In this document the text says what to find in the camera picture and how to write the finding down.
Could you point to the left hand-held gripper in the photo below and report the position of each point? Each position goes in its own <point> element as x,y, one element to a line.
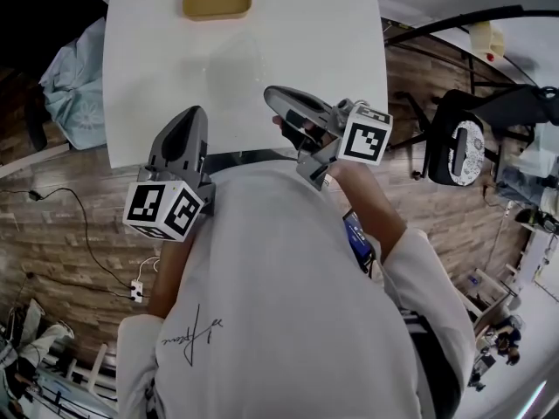
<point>144,203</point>

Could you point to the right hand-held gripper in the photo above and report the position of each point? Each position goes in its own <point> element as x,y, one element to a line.
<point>364,142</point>

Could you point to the person's right forearm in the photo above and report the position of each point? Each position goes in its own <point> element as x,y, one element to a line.
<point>371,208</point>

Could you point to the person's left forearm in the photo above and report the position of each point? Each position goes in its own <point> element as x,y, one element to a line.
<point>170,277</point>

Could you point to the person's right hand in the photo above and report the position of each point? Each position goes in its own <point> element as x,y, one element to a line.
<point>278,121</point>

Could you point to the white table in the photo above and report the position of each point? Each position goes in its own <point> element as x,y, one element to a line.
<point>153,81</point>

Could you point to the light blue cloth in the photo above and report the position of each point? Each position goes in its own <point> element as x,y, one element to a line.
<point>78,98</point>

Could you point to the small white power strip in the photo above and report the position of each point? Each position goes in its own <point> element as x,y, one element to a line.
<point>136,290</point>

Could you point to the black smartphone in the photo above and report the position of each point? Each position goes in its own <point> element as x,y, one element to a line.
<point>358,238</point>

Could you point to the grey desk with black legs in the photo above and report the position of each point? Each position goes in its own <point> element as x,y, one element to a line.
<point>458,15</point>

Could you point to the patterned round seat cushion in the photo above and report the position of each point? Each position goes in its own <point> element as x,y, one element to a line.
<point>474,146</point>

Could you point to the person's white t-shirt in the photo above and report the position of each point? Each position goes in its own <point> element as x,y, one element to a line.
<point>284,312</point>

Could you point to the black high-back office chair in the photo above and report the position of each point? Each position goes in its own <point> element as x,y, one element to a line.
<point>26,15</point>

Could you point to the cream plastic object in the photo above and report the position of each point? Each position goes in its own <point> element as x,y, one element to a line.
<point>485,37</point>

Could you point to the black mesh office chair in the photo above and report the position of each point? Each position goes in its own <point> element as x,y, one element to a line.
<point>506,107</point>

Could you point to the white wooden rack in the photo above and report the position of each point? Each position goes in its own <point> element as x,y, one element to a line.
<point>96,365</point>

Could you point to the light wooden shelf rack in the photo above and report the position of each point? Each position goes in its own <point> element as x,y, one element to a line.
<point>485,286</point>

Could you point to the dark desk with white frame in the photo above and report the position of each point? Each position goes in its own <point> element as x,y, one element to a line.
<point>35,157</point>

